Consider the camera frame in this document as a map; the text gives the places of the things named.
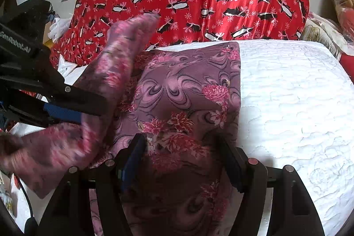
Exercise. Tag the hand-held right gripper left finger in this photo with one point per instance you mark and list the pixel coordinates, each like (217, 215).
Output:
(130, 164)

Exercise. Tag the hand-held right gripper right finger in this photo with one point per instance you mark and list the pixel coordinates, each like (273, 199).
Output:
(235, 169)

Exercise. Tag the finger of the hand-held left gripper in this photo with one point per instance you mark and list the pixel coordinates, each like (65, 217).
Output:
(83, 100)
(62, 114)

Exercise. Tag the purple floral shirt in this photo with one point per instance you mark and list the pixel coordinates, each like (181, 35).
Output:
(179, 86)

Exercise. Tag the white paper sheet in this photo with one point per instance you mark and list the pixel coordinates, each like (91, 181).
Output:
(67, 67)

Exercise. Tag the white plastic bag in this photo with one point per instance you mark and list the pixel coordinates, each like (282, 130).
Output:
(59, 28)

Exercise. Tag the white quilted bed cover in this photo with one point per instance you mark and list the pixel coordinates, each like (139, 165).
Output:
(290, 114)

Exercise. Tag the red cushion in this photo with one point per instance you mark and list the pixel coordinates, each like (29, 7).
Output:
(348, 63)

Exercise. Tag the cream patterned cloth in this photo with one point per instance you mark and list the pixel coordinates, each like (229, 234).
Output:
(320, 34)

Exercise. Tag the plastic bag of plush toys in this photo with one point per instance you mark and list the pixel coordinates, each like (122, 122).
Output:
(343, 3)

